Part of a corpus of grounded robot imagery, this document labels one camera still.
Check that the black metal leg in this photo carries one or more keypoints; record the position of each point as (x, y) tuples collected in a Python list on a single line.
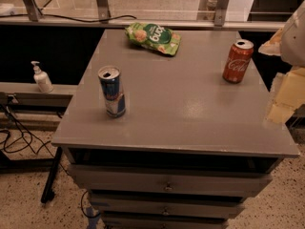
[(48, 193)]

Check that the top grey drawer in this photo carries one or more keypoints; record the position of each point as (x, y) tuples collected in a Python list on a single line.
[(168, 181)]

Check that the orange coke can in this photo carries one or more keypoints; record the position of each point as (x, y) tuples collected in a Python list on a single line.
[(239, 57)]

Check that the middle grey drawer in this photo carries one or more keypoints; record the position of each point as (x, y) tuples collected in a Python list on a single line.
[(183, 207)]

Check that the bottom grey drawer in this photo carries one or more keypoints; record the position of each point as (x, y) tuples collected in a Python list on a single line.
[(150, 223)]

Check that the blue silver energy drink can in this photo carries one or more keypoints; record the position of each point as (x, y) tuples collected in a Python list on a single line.
[(112, 89)]

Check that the white pump dispenser bottle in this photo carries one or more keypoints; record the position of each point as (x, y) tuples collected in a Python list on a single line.
[(41, 78)]

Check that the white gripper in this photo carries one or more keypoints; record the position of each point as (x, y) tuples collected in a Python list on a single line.
[(294, 38)]

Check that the grey drawer cabinet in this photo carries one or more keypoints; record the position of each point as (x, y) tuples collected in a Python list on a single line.
[(180, 115)]

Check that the grey drawer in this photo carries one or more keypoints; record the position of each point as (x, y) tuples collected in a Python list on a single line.
[(183, 207), (150, 223), (168, 181)]

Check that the green chip bag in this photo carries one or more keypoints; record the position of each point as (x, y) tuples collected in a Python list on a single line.
[(154, 37)]

